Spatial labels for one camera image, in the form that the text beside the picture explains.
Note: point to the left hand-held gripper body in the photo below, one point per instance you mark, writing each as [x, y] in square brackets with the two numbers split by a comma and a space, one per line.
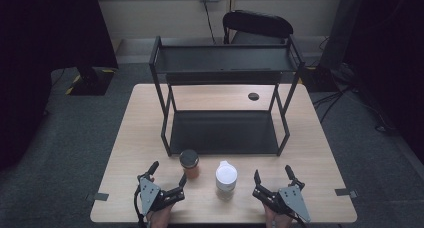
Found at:
[156, 196]

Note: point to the grey tape strip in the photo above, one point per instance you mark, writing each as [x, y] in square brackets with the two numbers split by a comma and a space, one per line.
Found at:
[345, 192]
[98, 197]

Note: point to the black metal two-tier shelf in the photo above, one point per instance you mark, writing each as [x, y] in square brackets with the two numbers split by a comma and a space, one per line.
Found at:
[223, 131]

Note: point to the white jar with white lid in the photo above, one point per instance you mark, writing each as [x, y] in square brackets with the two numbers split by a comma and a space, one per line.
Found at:
[226, 179]

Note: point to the person's right hand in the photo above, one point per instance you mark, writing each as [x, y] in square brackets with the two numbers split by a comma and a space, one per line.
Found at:
[277, 218]

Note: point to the orange jar with dark lid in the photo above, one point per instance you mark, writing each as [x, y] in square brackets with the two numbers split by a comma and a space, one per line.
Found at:
[190, 164]

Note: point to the black stand base yellow tape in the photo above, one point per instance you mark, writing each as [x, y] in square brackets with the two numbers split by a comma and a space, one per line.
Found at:
[91, 81]
[320, 79]

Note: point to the black chair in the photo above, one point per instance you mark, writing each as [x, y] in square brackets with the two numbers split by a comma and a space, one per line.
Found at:
[256, 24]

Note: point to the dark curtain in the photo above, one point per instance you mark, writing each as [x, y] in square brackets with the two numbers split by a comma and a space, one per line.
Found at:
[393, 54]
[50, 54]

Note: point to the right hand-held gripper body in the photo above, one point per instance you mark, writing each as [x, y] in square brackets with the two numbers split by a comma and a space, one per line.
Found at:
[283, 199]

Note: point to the black table grommet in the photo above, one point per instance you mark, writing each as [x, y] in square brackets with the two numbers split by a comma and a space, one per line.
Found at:
[253, 96]

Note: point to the person's left hand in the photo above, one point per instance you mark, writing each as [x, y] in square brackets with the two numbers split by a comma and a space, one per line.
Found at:
[160, 217]

